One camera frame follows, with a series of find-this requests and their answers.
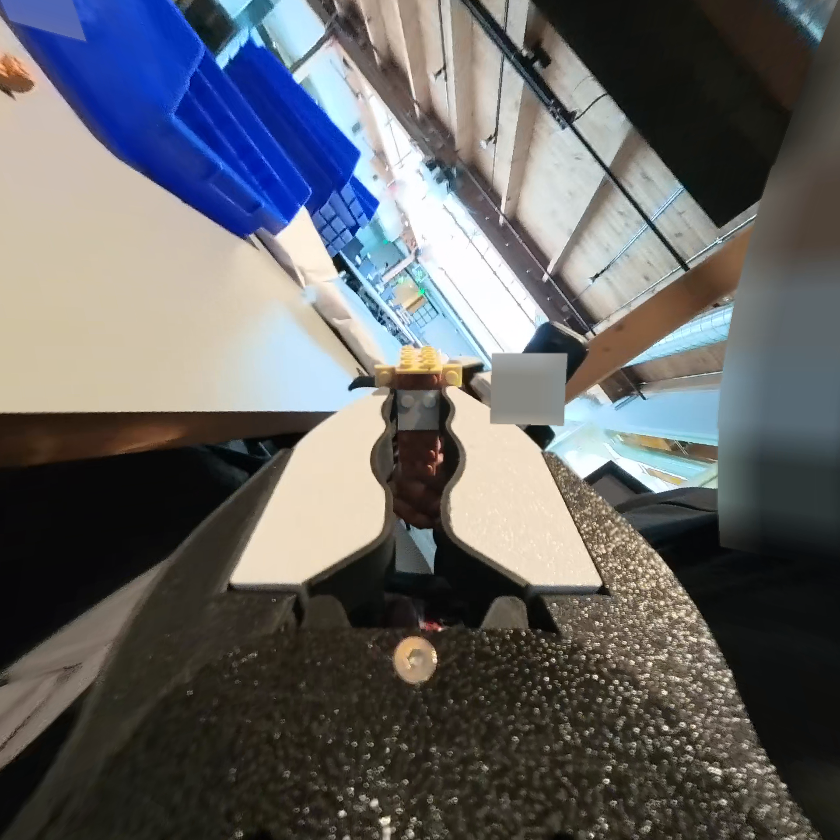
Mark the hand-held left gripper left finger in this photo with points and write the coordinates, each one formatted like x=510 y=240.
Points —
x=315 y=499

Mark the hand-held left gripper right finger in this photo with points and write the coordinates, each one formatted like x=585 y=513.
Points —
x=518 y=512

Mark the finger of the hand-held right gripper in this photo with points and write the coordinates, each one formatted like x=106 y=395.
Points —
x=478 y=380
x=369 y=382

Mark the tan and brown brick figure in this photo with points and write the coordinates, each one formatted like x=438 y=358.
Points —
x=420 y=410

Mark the grey desk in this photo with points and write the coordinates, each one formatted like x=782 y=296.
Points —
x=131 y=295

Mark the blue compartment bins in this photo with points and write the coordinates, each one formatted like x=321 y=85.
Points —
x=344 y=210

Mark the stack of blue bins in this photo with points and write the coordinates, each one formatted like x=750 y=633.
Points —
x=295 y=118

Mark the blue plastic bin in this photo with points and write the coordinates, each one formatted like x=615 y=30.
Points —
x=131 y=79

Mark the wooden post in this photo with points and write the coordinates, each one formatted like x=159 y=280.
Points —
x=656 y=315

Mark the metal ventilation duct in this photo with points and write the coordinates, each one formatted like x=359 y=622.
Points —
x=689 y=334

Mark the black ceiling track rail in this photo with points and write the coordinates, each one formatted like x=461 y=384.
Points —
x=561 y=113

